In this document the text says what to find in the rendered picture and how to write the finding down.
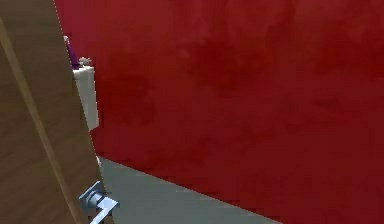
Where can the purple bottle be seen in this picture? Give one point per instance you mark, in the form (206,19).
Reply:
(71,55)

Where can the brown wooden room door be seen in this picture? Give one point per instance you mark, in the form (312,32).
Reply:
(36,133)

